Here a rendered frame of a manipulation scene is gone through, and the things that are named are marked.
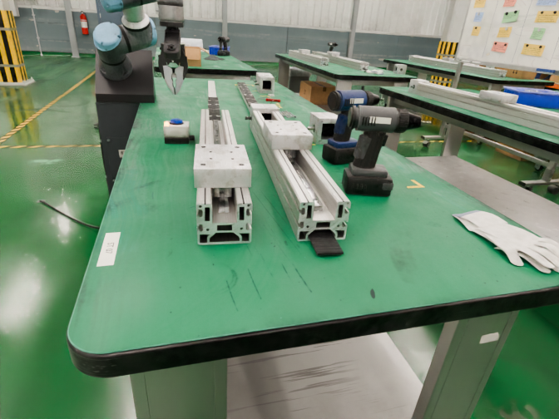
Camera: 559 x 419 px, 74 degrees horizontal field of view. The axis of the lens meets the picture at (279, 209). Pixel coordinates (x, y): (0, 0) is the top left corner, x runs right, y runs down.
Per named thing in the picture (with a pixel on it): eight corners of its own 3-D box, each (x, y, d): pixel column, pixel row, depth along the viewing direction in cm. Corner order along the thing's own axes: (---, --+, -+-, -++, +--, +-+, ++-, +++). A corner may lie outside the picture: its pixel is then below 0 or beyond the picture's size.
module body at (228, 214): (201, 131, 139) (200, 109, 135) (228, 132, 141) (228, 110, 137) (197, 244, 69) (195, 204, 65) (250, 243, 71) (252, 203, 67)
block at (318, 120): (301, 136, 142) (304, 111, 138) (329, 136, 145) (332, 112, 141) (309, 144, 134) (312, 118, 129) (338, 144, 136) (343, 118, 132)
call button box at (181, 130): (166, 137, 130) (165, 119, 127) (195, 137, 132) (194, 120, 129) (164, 144, 123) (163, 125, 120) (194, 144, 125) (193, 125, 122)
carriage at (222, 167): (196, 171, 86) (195, 143, 83) (243, 171, 88) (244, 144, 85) (195, 200, 72) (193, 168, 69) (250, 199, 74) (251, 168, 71)
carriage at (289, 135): (262, 142, 112) (263, 120, 109) (298, 142, 114) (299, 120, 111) (270, 160, 98) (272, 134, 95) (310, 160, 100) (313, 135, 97)
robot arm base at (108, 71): (98, 79, 175) (93, 66, 166) (99, 52, 179) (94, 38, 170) (132, 81, 178) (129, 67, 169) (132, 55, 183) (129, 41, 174)
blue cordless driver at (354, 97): (317, 158, 120) (325, 88, 110) (365, 153, 128) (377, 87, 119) (330, 165, 114) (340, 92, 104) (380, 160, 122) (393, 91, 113)
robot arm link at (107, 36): (93, 46, 168) (85, 24, 156) (121, 38, 173) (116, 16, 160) (104, 67, 167) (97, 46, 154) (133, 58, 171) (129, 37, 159)
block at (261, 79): (253, 90, 235) (254, 75, 230) (270, 91, 237) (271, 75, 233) (255, 93, 226) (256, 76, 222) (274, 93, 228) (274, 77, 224)
